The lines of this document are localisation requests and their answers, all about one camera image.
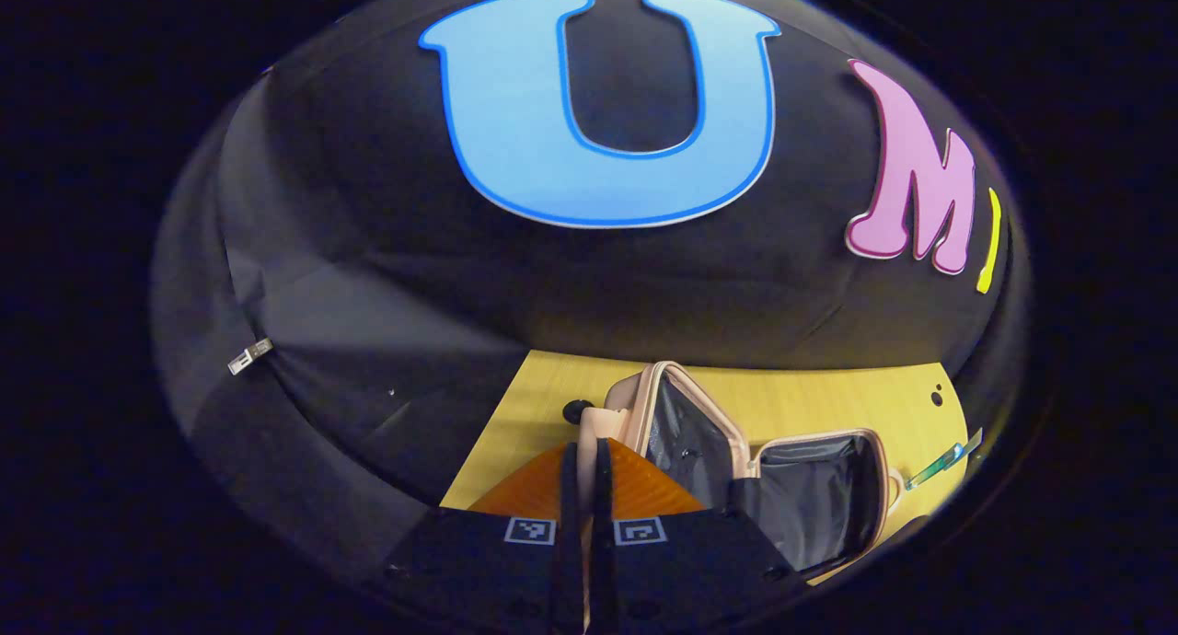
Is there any black backdrop cloth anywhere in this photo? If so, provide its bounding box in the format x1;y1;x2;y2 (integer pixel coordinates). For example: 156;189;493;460
152;0;1030;599

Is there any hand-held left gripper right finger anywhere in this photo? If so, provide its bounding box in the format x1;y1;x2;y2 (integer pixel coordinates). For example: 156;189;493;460
590;437;804;635

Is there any pink suitcase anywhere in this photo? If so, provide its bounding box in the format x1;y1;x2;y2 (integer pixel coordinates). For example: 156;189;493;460
580;360;905;585

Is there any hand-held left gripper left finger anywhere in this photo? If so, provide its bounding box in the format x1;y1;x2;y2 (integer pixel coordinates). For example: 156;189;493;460
385;442;587;634

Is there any silver metal clip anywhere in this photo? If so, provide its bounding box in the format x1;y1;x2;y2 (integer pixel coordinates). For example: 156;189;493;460
227;338;274;376

